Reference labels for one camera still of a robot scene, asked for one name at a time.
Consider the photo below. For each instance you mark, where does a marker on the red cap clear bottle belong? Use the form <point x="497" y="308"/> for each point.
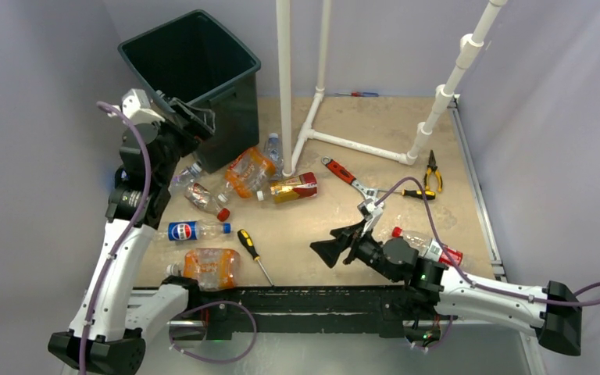
<point x="205" y="201"/>

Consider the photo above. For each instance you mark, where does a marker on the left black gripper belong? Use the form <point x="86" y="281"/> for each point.
<point x="199" y="122"/>

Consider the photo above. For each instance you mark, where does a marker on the red gold label bottle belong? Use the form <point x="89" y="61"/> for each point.
<point x="290" y="189"/>

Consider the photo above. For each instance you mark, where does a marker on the clear small water bottle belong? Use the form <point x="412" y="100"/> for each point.
<point x="273" y="151"/>

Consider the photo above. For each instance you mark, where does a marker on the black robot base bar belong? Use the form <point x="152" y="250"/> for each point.
<point x="385" y="310"/>

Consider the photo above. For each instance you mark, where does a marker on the yellow black pliers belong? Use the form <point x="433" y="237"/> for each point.
<point x="432" y="171"/>

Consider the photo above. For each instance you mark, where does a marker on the yellow black screwdriver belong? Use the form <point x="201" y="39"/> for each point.
<point x="247" y="242"/>

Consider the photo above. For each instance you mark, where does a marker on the red handle adjustable wrench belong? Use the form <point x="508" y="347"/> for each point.
<point x="343" y="174"/>

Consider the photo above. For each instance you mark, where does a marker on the small red blue screwdriver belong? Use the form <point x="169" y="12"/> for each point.
<point x="358" y="94"/>

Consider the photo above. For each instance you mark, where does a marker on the red label bottle right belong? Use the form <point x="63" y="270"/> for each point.
<point x="428" y="247"/>

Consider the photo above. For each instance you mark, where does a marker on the orange label bottle near bin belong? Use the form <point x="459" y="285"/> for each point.
<point x="246" y="175"/>

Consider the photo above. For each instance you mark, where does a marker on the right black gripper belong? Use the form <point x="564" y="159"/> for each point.
<point x="330" y="249"/>

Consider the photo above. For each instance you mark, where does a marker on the dark green plastic bin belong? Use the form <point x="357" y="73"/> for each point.
<point x="198" y="61"/>

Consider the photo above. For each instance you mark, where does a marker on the orange label bottle front left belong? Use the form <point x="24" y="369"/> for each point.
<point x="214" y="269"/>

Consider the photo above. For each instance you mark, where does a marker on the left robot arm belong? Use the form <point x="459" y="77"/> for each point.
<point x="105" y="337"/>

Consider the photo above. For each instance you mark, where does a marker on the Pepsi bottle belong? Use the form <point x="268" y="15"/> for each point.
<point x="192" y="230"/>

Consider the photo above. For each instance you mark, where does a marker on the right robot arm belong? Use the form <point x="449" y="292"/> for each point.
<point x="550" y="313"/>

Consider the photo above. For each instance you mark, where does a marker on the crushed clear bottle left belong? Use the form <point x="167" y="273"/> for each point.
<point x="185" y="178"/>

